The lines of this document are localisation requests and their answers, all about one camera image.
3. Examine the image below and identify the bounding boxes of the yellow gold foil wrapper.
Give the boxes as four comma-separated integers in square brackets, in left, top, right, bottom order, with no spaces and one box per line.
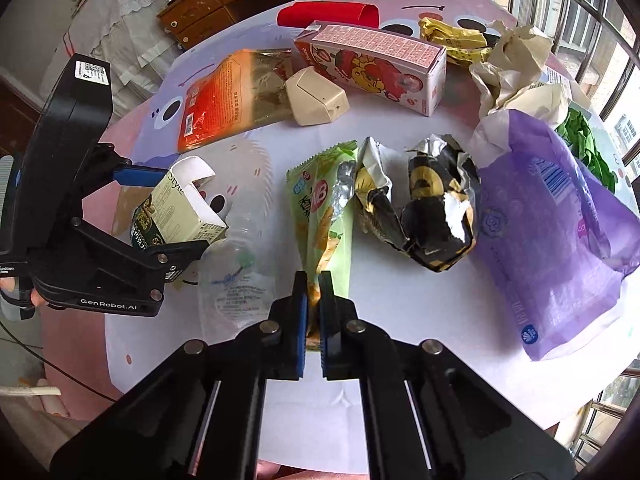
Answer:
[419,18,492,66]

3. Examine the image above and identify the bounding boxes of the beige small paper box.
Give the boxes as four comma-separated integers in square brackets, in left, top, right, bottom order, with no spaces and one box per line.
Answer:
[285,66,350,127]

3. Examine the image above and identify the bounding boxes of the cartoon monster tablecloth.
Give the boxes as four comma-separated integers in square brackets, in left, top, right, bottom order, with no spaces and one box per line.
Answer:
[39,0,640,476]

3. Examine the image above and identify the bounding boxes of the left hand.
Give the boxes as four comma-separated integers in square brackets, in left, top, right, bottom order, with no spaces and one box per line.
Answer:
[1,278,47,308]

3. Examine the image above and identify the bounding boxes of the metal window bars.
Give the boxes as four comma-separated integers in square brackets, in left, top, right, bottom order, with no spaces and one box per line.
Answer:
[494,0,639,178]

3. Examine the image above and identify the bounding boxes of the black cable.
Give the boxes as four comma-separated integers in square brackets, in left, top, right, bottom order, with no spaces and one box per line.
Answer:
[0,318,117,404]

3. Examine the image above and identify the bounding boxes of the orange foil snack bag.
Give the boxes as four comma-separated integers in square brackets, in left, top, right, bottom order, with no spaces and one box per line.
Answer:
[177,49,293,153]

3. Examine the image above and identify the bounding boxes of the red paper envelope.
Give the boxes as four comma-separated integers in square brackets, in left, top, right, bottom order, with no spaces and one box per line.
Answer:
[277,1,380,28]

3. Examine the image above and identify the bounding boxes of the green plastic wrapper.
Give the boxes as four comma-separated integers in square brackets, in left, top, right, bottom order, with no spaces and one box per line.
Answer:
[555,108,617,193]

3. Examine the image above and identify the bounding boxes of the green white carton box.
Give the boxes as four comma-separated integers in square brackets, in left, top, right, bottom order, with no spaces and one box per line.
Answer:
[129,156,228,249]

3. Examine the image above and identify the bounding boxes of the white lace covered furniture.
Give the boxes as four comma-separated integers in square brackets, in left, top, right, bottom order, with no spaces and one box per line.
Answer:
[39,0,181,120]

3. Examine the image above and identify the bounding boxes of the clear plastic bottle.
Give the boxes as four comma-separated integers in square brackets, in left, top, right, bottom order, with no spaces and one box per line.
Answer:
[198,204,274,344]

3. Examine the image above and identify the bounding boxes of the purple plastic package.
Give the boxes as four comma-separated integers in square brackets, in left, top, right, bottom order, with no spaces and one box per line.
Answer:
[465,110,639,361]

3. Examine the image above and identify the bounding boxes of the crumpled beige paper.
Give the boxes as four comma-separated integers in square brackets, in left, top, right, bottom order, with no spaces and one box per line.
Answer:
[469,21,590,128]

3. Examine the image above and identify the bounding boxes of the pink strawberry milk carton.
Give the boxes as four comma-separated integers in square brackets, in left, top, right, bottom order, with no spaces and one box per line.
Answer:
[294,22,447,117]

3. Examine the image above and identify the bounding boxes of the black gold foil bag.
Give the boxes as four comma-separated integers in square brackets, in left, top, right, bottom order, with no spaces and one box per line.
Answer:
[400,134,480,272]

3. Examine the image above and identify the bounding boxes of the silver black foil wrapper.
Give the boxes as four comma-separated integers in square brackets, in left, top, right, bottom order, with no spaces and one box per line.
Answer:
[355,136,408,252]

